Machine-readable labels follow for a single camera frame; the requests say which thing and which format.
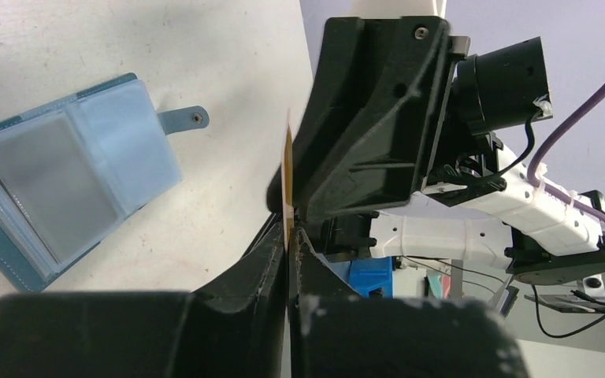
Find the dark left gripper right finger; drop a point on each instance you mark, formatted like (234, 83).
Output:
(335, 332)

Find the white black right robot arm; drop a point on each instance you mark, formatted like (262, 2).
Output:
(539, 233)

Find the blue leather card holder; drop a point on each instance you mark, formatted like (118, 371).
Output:
(126, 141)

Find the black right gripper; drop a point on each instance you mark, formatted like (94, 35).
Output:
(364, 140)

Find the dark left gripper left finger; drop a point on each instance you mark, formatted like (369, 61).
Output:
(232, 326)

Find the blue plastic block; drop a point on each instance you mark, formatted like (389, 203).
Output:
(371, 278)

